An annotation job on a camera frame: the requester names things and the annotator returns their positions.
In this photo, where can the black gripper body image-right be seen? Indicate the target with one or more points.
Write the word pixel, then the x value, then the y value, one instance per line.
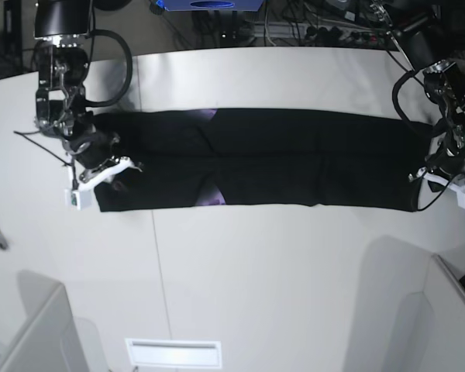
pixel 444 164

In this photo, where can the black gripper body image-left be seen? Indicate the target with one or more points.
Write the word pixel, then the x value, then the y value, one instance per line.
pixel 91 147

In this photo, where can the black T-shirt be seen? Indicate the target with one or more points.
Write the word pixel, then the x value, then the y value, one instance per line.
pixel 253 156

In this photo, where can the white bin right front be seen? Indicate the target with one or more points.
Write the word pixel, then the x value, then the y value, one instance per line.
pixel 429 329

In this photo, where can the white bin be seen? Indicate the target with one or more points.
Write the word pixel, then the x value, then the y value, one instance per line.
pixel 429 329
pixel 39 332

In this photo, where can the blue box at top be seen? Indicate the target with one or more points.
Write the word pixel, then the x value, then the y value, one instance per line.
pixel 195 5

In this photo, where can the white bin left front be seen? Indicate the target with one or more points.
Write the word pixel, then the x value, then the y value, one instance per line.
pixel 39 332

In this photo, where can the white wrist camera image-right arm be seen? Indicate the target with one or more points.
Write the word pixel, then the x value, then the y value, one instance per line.
pixel 442 181

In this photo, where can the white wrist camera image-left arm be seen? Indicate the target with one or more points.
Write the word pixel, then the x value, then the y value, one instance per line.
pixel 78 195

